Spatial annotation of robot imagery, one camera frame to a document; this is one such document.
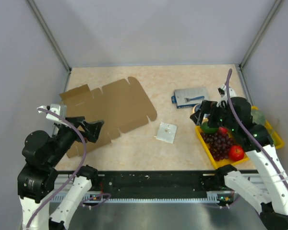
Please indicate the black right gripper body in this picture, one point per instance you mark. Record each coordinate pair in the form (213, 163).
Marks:
(224, 121)

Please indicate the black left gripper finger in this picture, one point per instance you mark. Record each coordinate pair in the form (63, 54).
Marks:
(92, 130)
(78, 119)

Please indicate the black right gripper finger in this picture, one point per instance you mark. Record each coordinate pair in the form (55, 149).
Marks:
(214, 117)
(203, 110)

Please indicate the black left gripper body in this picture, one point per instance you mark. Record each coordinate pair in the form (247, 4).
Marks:
(66, 136)

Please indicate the brown cardboard box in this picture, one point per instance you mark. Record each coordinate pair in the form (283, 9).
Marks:
(123, 105)

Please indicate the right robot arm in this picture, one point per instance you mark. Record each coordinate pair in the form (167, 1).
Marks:
(234, 114)

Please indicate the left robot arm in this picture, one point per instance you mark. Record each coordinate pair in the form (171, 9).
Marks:
(35, 182)

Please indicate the green avocado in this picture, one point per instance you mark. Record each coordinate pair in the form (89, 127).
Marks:
(207, 129)

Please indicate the red fruit behind avocado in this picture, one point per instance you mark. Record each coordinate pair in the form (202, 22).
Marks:
(222, 130)

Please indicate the razor blister pack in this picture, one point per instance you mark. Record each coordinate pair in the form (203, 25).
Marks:
(189, 97)

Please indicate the dark red grape bunch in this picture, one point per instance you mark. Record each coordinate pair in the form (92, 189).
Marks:
(219, 144)

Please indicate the green melon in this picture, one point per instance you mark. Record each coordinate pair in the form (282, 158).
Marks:
(258, 117)

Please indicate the red apple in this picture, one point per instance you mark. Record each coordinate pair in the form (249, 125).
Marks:
(236, 153)

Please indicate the small silver foil packet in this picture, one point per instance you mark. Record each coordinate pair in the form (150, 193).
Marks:
(166, 132)

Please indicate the yellow plastic tray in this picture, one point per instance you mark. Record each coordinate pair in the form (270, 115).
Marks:
(265, 135)

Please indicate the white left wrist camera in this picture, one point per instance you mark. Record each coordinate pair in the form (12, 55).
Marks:
(54, 112)

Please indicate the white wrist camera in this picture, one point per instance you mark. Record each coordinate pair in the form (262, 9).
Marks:
(223, 92)
(54, 112)

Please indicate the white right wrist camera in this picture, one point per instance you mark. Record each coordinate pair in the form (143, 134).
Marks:
(223, 92)

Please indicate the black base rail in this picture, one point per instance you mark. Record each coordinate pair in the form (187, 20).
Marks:
(160, 184)

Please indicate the aluminium frame post right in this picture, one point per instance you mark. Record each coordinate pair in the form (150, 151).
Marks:
(260, 34)

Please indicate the aluminium frame post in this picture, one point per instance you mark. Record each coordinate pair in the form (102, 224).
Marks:
(51, 39)
(260, 34)

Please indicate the aluminium frame post left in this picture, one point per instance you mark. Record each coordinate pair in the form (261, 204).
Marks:
(51, 39)

